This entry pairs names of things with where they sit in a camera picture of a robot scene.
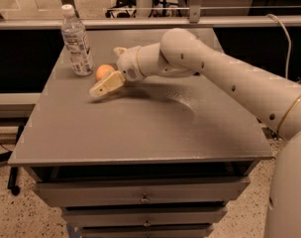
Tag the orange fruit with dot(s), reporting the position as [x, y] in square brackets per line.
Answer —
[102, 70]

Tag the clear plastic water bottle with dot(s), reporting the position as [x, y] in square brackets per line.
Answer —
[76, 41]

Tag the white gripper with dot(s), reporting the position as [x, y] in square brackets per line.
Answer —
[128, 64]

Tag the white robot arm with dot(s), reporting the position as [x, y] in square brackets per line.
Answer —
[274, 100]

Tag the grey drawer cabinet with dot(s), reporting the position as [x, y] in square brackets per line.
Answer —
[162, 158]

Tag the black office chair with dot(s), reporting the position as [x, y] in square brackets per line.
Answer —
[122, 9]

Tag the metal railing frame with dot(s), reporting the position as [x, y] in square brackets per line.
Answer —
[46, 14]

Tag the black stand leg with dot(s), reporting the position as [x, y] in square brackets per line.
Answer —
[12, 180]

